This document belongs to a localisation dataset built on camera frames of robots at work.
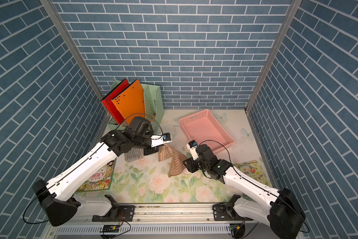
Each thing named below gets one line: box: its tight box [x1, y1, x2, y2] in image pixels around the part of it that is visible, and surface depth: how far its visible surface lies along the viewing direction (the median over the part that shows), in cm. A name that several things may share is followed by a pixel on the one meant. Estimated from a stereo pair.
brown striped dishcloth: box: [158, 143, 189, 178], surface depth 80 cm
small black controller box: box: [99, 225, 120, 233], surface depth 73 cm
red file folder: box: [100, 78, 129, 125], surface depth 89 cm
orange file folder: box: [110, 79, 146, 125], surface depth 91 cm
